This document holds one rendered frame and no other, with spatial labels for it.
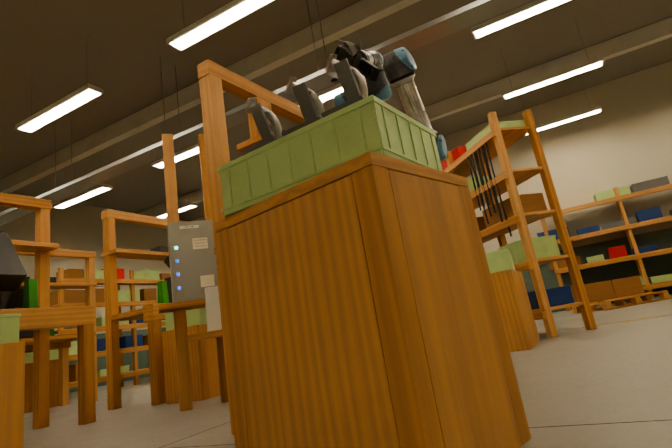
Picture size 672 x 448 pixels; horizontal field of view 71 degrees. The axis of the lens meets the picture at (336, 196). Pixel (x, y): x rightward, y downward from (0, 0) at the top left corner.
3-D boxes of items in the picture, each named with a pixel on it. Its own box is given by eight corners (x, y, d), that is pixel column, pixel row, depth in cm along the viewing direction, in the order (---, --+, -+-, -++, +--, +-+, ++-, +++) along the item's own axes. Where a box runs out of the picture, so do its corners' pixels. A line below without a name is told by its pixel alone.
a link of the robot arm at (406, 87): (422, 165, 226) (379, 57, 217) (452, 155, 219) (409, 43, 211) (417, 172, 215) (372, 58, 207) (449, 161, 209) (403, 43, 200)
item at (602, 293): (631, 303, 829) (623, 278, 841) (670, 298, 755) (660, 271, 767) (573, 313, 802) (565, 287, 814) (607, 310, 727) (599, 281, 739)
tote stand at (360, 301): (532, 438, 134) (466, 177, 155) (438, 510, 96) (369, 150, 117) (352, 434, 176) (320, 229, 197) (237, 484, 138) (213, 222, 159)
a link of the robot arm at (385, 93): (370, 107, 184) (360, 80, 183) (396, 96, 179) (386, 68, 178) (363, 108, 176) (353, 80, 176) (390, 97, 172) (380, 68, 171)
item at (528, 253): (548, 338, 431) (484, 104, 495) (443, 341, 645) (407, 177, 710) (597, 328, 444) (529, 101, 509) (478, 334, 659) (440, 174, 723)
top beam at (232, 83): (347, 139, 387) (345, 129, 389) (209, 72, 262) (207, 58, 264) (338, 143, 391) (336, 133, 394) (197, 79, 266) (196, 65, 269)
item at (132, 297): (197, 372, 1024) (189, 270, 1085) (48, 403, 746) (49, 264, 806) (178, 374, 1047) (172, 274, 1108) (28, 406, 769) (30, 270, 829)
